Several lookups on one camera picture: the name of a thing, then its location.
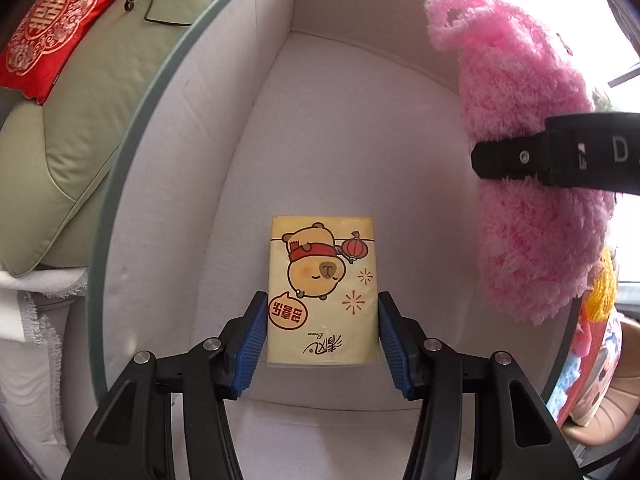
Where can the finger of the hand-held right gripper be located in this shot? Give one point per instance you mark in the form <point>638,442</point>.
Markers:
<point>510,157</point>

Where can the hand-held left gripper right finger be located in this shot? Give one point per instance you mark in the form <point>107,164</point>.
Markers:
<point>395,350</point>

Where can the printed chair cushion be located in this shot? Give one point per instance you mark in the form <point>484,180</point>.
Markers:
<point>600,375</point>

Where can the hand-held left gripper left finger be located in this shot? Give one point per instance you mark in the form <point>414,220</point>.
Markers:
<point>250,347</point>

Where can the brown chair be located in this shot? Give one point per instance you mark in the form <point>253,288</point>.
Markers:
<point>615,425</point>

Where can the red embroidered pillow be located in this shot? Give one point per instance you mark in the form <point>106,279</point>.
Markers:
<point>55,25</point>

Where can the grey felt storage box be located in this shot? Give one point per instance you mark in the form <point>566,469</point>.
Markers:
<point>325,110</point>

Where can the pink fluffy plush toy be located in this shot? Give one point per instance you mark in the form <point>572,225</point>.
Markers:
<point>510,60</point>

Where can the blue fluffy toy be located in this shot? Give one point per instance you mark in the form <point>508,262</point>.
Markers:
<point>565,385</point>

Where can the green sofa cushion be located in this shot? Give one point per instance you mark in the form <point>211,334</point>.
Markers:
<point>75,160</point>

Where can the white lace cloth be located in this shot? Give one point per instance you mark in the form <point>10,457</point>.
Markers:
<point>30,360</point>

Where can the yellow knitted toy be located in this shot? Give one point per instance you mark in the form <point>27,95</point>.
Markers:
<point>602,285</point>

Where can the yellow cartoon tissue packet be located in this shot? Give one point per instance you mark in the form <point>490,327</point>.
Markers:
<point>320,330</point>

